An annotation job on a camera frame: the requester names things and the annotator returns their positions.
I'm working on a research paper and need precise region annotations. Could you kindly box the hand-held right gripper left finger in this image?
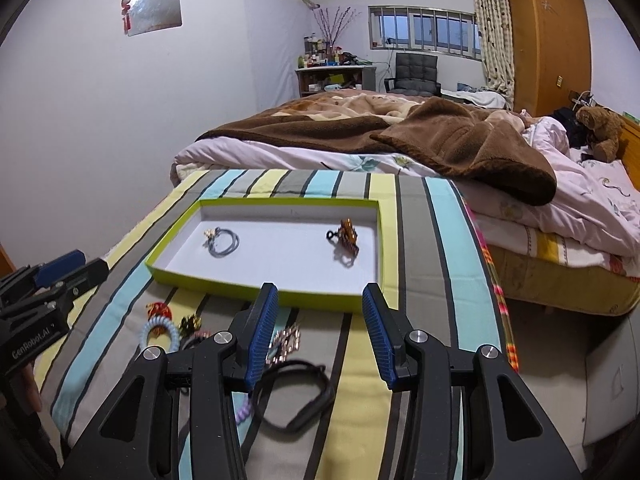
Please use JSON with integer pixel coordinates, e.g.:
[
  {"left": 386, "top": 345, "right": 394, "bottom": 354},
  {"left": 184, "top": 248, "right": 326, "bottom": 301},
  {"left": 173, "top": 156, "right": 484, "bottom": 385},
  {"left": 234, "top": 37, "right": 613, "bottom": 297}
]
[{"left": 60, "top": 282, "right": 279, "bottom": 480}]

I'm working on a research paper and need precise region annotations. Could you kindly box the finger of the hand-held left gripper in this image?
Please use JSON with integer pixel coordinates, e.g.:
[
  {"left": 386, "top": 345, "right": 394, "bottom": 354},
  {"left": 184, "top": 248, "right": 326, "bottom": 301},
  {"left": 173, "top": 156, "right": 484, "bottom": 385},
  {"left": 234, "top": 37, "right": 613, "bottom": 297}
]
[
  {"left": 32, "top": 258, "right": 110, "bottom": 311},
  {"left": 0, "top": 250, "right": 86, "bottom": 301}
]

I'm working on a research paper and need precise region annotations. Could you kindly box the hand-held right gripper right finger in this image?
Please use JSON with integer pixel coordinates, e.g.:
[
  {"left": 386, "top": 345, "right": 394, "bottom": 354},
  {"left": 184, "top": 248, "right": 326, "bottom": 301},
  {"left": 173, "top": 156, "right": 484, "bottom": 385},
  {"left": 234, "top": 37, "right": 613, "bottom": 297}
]
[{"left": 361, "top": 282, "right": 583, "bottom": 480}]

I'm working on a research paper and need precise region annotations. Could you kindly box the rhinestone hair clip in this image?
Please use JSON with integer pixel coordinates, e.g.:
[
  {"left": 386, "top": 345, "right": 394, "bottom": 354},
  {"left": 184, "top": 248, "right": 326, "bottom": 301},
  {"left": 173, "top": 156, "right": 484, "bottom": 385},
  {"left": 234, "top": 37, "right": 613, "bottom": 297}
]
[{"left": 265, "top": 325, "right": 303, "bottom": 366}]

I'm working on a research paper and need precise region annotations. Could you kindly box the green cardboard tray box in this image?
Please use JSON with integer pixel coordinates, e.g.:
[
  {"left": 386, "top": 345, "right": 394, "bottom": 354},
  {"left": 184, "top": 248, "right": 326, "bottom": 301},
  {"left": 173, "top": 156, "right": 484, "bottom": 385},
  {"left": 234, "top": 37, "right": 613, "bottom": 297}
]
[{"left": 145, "top": 198, "right": 383, "bottom": 315}]

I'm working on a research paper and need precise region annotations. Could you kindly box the light blue spiral hair tie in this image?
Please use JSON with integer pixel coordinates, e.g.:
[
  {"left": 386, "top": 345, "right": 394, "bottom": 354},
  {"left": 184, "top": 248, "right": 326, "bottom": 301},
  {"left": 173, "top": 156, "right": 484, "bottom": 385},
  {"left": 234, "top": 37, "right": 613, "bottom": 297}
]
[{"left": 141, "top": 315, "right": 180, "bottom": 353}]

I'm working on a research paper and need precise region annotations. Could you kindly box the black wristband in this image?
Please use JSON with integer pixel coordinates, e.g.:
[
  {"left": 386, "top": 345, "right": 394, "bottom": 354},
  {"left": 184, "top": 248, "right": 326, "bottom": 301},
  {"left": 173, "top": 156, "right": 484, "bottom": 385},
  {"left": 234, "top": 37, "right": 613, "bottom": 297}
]
[{"left": 252, "top": 360, "right": 335, "bottom": 432}]

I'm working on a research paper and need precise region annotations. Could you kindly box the striped cloth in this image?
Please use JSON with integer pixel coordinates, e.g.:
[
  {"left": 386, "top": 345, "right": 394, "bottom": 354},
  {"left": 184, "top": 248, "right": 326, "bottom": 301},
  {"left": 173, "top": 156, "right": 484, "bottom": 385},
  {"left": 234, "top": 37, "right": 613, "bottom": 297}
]
[{"left": 37, "top": 169, "right": 521, "bottom": 480}]

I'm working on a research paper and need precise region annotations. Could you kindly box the amber hair claw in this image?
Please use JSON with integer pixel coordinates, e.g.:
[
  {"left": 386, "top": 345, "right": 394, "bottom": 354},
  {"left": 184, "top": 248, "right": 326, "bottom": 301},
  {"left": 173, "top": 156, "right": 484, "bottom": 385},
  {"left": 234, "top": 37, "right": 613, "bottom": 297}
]
[{"left": 325, "top": 218, "right": 361, "bottom": 266}]

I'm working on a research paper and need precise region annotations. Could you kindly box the yellow mattress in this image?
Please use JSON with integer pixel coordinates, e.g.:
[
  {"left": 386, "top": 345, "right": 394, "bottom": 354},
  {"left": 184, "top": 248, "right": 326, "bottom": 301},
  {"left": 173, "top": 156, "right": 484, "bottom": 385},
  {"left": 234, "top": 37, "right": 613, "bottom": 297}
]
[{"left": 487, "top": 245, "right": 640, "bottom": 317}]

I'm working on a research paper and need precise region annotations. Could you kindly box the brown fleece blanket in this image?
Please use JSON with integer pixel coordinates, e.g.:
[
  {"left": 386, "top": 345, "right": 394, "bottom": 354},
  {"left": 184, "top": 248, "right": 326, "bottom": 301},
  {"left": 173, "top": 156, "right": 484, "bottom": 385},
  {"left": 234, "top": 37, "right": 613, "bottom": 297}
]
[{"left": 195, "top": 89, "right": 557, "bottom": 206}]

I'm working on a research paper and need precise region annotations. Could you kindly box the white cabinet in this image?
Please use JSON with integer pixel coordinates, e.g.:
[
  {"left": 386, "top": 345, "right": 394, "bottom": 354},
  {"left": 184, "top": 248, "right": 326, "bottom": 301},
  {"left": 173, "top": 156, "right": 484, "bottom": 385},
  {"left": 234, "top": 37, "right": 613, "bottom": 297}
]
[{"left": 582, "top": 327, "right": 640, "bottom": 448}]

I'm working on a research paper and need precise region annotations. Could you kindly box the pink duvet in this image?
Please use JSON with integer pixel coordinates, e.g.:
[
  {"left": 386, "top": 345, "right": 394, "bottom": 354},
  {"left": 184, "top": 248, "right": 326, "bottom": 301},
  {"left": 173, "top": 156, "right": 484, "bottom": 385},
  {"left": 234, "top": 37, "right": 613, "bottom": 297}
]
[{"left": 172, "top": 110, "right": 640, "bottom": 281}]

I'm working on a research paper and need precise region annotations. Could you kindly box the white clothes pile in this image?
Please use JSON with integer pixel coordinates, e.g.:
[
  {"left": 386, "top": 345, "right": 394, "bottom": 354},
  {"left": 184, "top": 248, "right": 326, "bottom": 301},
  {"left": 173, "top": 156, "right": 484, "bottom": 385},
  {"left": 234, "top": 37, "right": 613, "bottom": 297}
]
[{"left": 441, "top": 85, "right": 508, "bottom": 109}]

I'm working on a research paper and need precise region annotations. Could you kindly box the grey desk shelf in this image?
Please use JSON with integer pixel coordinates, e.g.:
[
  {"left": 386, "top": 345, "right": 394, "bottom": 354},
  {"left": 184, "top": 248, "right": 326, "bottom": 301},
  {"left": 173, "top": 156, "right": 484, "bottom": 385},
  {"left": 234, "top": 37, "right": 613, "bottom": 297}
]
[{"left": 295, "top": 62, "right": 378, "bottom": 98}]

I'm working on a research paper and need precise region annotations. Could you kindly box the black chair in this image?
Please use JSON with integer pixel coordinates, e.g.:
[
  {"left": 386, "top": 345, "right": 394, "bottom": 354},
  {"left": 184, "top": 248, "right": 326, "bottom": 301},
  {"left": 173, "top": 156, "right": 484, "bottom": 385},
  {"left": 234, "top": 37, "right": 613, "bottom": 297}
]
[{"left": 385, "top": 52, "right": 442, "bottom": 97}]

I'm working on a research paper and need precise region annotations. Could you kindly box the group of bottles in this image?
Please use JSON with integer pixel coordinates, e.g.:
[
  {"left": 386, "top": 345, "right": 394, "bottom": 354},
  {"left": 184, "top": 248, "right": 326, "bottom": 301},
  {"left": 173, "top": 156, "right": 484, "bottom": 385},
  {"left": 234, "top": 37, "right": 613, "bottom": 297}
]
[{"left": 299, "top": 35, "right": 373, "bottom": 68}]

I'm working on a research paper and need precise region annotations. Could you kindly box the black bag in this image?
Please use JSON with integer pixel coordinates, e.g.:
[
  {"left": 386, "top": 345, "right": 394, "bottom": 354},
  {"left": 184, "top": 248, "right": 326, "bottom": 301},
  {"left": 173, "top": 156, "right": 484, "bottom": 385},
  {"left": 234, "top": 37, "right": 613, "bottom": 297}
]
[{"left": 552, "top": 106, "right": 588, "bottom": 151}]

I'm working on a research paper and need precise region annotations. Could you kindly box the vase of purple branches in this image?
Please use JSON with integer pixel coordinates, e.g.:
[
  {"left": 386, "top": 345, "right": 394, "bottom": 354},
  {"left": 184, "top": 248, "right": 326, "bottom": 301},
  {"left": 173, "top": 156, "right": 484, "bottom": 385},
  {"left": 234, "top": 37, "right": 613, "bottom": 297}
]
[{"left": 314, "top": 6, "right": 358, "bottom": 56}]

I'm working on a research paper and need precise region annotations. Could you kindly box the brown teddy bear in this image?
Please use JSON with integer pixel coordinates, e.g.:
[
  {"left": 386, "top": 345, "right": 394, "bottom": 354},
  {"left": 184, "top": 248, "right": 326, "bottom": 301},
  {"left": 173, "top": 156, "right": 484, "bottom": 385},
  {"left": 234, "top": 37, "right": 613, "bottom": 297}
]
[{"left": 575, "top": 106, "right": 626, "bottom": 163}]

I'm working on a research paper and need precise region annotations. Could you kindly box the barred window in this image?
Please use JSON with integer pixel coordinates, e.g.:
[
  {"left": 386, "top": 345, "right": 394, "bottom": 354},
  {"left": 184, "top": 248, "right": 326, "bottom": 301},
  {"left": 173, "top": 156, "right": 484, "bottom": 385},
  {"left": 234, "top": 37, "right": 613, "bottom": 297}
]
[{"left": 368, "top": 5, "right": 483, "bottom": 61}]

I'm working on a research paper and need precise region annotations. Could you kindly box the wooden headboard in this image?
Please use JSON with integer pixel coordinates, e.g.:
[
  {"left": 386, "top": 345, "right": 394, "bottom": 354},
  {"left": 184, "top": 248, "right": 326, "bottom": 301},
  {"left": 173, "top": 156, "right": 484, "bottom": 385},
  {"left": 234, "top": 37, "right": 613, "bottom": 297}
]
[{"left": 617, "top": 112, "right": 640, "bottom": 188}]

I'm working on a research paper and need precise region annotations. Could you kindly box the patterned curtain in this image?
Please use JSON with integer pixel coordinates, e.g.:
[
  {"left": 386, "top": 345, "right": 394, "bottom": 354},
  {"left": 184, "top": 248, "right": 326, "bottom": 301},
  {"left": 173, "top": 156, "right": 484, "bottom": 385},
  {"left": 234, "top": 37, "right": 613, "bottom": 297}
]
[{"left": 467, "top": 0, "right": 516, "bottom": 111}]

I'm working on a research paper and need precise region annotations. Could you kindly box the wooden wardrobe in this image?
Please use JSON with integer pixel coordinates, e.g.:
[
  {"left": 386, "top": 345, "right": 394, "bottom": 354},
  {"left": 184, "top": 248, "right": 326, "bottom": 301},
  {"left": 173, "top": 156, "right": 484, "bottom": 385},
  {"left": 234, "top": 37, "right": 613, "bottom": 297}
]
[{"left": 504, "top": 0, "right": 593, "bottom": 118}]

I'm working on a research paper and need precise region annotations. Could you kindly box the grey hair tie gold charm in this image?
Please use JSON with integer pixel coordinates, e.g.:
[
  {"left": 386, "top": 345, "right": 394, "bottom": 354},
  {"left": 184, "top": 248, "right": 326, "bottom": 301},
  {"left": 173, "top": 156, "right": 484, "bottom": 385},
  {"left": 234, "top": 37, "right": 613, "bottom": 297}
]
[{"left": 202, "top": 227, "right": 241, "bottom": 259}]

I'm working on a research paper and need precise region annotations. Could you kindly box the silver wall sheet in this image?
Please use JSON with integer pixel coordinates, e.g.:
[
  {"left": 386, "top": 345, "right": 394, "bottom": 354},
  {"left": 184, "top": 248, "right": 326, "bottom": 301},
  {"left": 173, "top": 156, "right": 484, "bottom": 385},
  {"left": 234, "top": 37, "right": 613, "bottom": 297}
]
[{"left": 122, "top": 0, "right": 182, "bottom": 37}]

